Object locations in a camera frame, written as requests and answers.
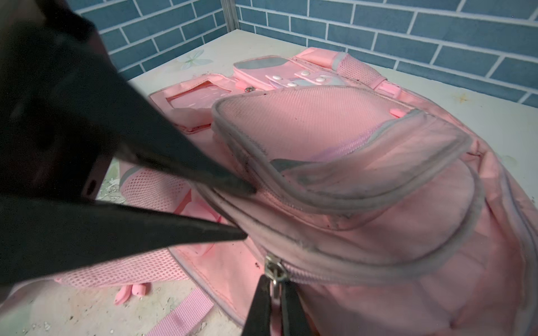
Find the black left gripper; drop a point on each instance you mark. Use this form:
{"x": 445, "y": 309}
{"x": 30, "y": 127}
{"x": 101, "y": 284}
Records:
{"x": 58, "y": 92}

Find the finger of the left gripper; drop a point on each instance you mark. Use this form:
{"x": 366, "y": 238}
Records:
{"x": 41, "y": 237}
{"x": 122, "y": 123}

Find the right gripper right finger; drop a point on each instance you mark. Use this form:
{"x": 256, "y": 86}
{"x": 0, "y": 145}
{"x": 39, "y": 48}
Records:
{"x": 294, "y": 319}

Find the pink student backpack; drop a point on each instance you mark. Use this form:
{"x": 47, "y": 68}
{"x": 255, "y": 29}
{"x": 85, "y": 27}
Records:
{"x": 389, "y": 215}

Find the left corner aluminium post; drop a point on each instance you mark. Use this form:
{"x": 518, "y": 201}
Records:
{"x": 230, "y": 15}

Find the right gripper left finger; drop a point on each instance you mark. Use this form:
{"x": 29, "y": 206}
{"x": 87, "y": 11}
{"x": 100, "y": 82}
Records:
{"x": 258, "y": 318}

